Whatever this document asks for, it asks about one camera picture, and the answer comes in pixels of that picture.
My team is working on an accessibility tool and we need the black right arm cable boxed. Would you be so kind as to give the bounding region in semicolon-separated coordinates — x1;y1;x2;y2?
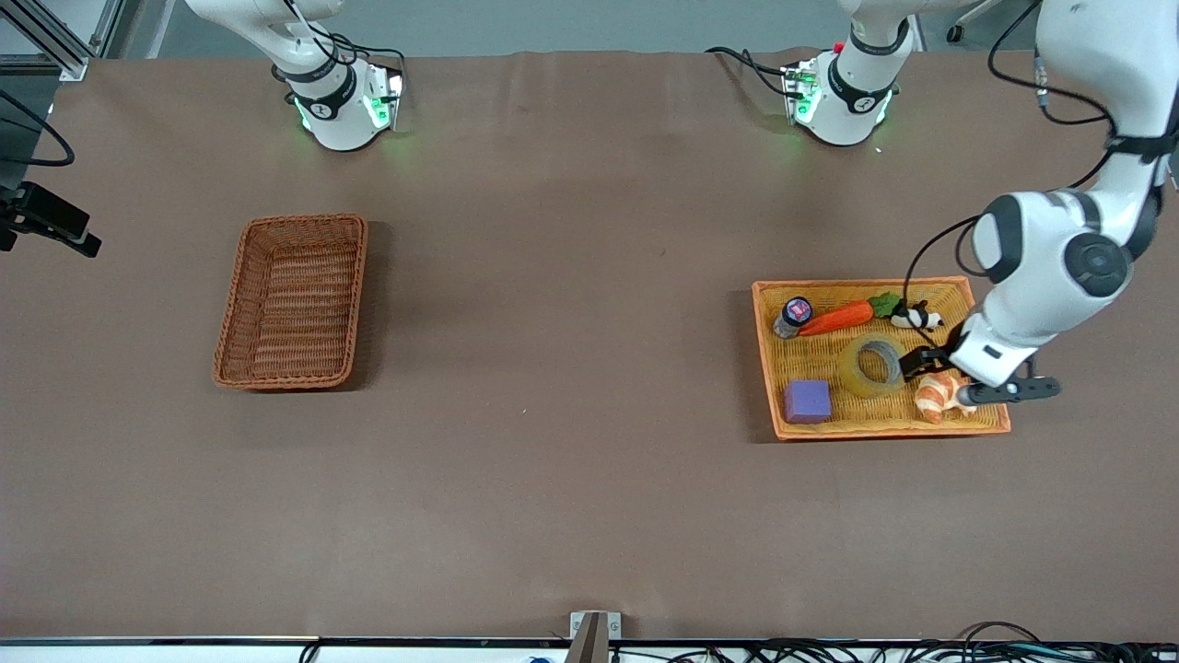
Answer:
0;90;76;169

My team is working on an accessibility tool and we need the black right base cable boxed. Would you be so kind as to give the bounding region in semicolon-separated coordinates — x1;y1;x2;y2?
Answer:
274;0;407;93

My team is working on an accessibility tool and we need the black left base cable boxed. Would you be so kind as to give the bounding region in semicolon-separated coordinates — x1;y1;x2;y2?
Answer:
705;46;799;100

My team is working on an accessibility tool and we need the grey metal table bracket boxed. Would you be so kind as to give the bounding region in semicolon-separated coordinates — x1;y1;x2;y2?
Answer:
568;611;622;663

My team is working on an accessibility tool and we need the small bottle with printed cap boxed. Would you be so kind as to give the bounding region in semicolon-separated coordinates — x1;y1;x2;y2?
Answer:
772;296;814;341

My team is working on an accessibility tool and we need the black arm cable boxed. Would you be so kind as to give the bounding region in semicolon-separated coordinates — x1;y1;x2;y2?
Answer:
987;0;1119;191
0;90;76;169

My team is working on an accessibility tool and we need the office chair caster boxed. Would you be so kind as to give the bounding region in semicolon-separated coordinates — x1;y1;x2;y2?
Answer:
946;0;1000;44

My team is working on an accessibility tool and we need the aluminium frame profile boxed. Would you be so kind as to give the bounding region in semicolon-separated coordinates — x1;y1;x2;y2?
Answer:
0;0;125;82

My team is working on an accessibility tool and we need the orange toy carrot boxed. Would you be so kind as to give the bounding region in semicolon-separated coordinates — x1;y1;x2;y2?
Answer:
798;292;905;338

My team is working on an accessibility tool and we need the black base cable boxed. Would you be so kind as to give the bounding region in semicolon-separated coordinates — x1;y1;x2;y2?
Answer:
274;0;407;93
705;46;799;100

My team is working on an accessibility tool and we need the toy croissant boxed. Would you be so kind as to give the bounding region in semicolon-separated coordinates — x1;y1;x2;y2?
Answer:
914;371;979;425

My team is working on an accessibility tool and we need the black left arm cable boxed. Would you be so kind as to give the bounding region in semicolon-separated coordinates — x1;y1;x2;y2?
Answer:
987;0;1119;191

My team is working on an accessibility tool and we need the black cable bundle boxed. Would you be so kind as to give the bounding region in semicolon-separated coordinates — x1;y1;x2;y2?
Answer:
608;622;1179;663

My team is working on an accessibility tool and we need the brown wicker basket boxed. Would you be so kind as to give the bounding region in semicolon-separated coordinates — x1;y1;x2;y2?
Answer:
212;214;370;392

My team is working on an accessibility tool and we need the black white panda figure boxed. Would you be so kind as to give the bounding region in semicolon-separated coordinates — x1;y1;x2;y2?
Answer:
890;300;945;333

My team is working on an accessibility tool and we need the orange wicker basket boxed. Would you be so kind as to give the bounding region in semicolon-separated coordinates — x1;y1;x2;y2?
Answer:
752;276;1012;442

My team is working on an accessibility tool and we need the clear yellowish tape roll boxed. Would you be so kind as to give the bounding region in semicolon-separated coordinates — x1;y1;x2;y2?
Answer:
837;332;911;400

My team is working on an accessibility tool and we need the purple foam cube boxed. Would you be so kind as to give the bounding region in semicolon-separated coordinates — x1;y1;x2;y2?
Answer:
783;379;834;425

